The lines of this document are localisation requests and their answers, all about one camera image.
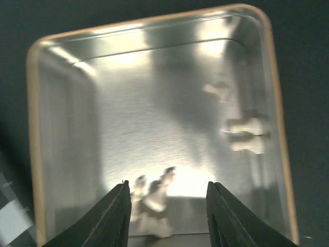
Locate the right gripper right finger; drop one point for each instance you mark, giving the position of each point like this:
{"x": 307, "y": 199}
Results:
{"x": 231, "y": 223}

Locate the black and silver chessboard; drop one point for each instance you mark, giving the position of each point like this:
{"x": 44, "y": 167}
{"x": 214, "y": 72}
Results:
{"x": 14, "y": 219}

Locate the white chess piece lying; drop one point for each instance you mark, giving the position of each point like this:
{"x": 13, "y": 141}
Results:
{"x": 255, "y": 126}
{"x": 150, "y": 221}
{"x": 254, "y": 144}

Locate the gold tin box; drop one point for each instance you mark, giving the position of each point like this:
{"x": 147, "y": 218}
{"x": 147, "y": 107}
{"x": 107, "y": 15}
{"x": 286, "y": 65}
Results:
{"x": 112, "y": 103}

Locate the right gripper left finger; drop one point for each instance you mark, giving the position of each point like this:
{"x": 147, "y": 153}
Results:
{"x": 105, "y": 224}

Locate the white chess pawn lying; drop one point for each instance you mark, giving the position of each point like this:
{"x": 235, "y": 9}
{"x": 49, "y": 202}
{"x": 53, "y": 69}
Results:
{"x": 221, "y": 90}

